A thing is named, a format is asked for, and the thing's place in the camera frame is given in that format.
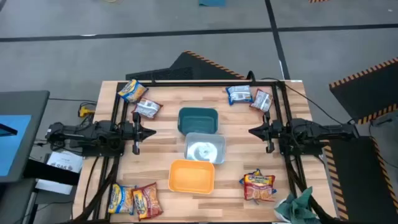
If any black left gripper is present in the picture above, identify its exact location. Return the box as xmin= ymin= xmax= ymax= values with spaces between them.
xmin=126 ymin=111 xmax=157 ymax=156

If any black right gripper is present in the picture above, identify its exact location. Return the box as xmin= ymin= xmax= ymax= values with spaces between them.
xmin=248 ymin=111 xmax=282 ymax=154

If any blue yellow Maruchan noodle packet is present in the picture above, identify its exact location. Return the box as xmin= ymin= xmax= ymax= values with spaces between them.
xmin=225 ymin=85 xmax=254 ymax=106
xmin=107 ymin=182 xmax=137 ymax=215
xmin=238 ymin=168 xmax=277 ymax=205
xmin=117 ymin=78 xmax=149 ymax=103

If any orange plastic bin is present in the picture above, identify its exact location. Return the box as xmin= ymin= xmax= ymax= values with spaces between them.
xmin=167 ymin=159 xmax=216 ymax=195

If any teal plastic bin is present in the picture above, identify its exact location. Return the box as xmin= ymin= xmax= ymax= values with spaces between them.
xmin=177 ymin=107 xmax=219 ymax=136

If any white plastic bin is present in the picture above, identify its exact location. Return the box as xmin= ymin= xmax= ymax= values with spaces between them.
xmin=183 ymin=132 xmax=226 ymax=165

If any black ramp with striped edge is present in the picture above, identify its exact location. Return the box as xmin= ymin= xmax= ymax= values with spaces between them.
xmin=125 ymin=50 xmax=246 ymax=81

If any green crumpled cloth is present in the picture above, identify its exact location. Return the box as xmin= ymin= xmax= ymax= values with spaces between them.
xmin=273 ymin=186 xmax=321 ymax=224

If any white paper sheet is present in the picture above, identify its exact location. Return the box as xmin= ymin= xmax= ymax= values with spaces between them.
xmin=34 ymin=151 xmax=84 ymax=195

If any black desk shelf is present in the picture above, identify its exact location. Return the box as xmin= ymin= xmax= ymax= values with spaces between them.
xmin=0 ymin=158 xmax=80 ymax=224

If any black platform with striped edge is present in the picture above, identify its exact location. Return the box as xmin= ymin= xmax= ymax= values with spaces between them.
xmin=322 ymin=136 xmax=398 ymax=224
xmin=328 ymin=57 xmax=398 ymax=125

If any grey monitor with blue screen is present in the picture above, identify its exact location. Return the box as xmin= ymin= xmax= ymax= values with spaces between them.
xmin=0 ymin=90 xmax=50 ymax=184

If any blue floor mat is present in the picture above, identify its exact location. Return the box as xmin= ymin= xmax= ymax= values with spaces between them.
xmin=198 ymin=0 xmax=226 ymax=7

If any black cable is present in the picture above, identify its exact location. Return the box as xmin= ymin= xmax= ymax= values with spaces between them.
xmin=259 ymin=77 xmax=355 ymax=125
xmin=48 ymin=98 xmax=98 ymax=104

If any yellow cable connector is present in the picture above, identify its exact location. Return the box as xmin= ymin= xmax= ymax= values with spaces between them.
xmin=77 ymin=105 xmax=96 ymax=118

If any black metal rig frame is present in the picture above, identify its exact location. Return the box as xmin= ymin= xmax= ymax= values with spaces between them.
xmin=81 ymin=79 xmax=330 ymax=224

